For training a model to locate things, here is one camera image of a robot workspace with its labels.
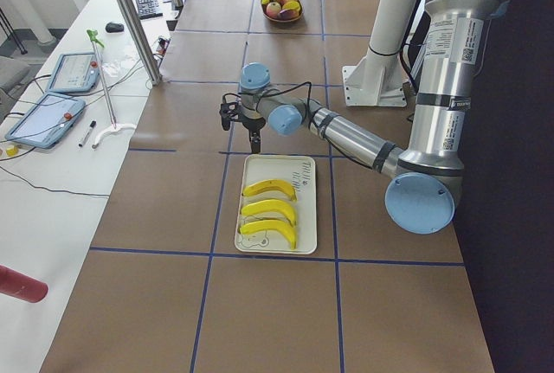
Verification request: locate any brown wicker basket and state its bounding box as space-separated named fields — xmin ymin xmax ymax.
xmin=261 ymin=0 xmax=303 ymax=23

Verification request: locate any yellow starfruit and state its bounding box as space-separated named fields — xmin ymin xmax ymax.
xmin=282 ymin=1 xmax=301 ymax=11

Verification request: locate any dark red mango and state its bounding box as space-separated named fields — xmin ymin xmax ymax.
xmin=279 ymin=10 xmax=300 ymax=21

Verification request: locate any white bear tray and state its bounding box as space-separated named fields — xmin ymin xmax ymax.
xmin=235 ymin=155 xmax=317 ymax=254

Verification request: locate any grey tape roll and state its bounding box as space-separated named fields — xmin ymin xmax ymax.
xmin=171 ymin=0 xmax=184 ymax=10

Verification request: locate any black keyboard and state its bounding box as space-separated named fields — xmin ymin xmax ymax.
xmin=135 ymin=0 xmax=163 ymax=20

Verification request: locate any white reacher grabber tool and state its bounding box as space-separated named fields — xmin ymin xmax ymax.
xmin=87 ymin=29 xmax=137 ymax=149

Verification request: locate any black marker pen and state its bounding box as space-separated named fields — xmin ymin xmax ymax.
xmin=78 ymin=120 xmax=97 ymax=147

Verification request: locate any black computer mouse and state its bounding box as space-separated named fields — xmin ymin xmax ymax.
xmin=105 ymin=22 xmax=125 ymax=33

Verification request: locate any upper blue teach pendant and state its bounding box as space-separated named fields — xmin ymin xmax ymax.
xmin=47 ymin=52 xmax=99 ymax=93

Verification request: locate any blue teach pendant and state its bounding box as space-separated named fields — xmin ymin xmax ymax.
xmin=5 ymin=91 xmax=86 ymax=149
xmin=47 ymin=52 xmax=99 ymax=93

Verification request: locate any lower blue teach pendant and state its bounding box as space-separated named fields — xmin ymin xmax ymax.
xmin=5 ymin=91 xmax=86 ymax=149

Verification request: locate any red cylinder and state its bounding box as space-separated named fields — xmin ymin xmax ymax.
xmin=0 ymin=266 xmax=48 ymax=303

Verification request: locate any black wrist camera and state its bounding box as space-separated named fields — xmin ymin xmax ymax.
xmin=219 ymin=93 xmax=242 ymax=131

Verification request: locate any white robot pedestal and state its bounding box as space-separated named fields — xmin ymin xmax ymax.
xmin=342 ymin=0 xmax=418 ymax=107

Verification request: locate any aluminium frame post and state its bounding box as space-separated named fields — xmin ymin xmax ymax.
xmin=116 ymin=0 xmax=162 ymax=86

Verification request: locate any black cable on desk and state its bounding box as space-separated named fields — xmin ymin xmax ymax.
xmin=0 ymin=165 xmax=110 ymax=198

